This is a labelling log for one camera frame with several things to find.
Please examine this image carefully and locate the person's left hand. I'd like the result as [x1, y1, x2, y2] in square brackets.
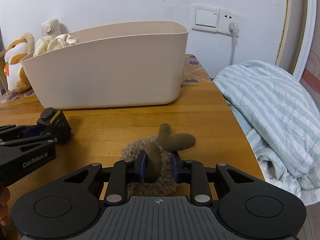
[1, 187, 20, 239]

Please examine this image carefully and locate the white wall switch socket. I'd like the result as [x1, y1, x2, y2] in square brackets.
[191, 4, 246, 35]

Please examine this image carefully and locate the orange white hamster plush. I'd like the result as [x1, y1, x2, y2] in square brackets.
[4, 33, 35, 93]

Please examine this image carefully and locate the white plug and cable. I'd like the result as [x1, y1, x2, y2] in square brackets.
[228, 22, 241, 66]

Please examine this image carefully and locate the dark brown square bottle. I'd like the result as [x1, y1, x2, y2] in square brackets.
[36, 107, 71, 145]

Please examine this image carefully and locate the cream thermos bottle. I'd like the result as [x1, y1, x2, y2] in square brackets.
[41, 18, 61, 37]

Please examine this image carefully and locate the cream white scrunchie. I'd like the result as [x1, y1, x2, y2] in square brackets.
[33, 34, 79, 56]

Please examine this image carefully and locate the floral purple table mat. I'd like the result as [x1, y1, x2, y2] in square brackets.
[182, 54, 213, 83]

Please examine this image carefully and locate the striped light blue blanket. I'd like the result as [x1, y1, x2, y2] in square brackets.
[214, 60, 319, 205]

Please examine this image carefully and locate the brown fuzzy plush scrunchie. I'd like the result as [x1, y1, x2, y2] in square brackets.
[121, 124, 196, 197]

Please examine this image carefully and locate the beige plastic storage bin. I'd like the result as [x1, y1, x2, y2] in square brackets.
[22, 21, 189, 109]

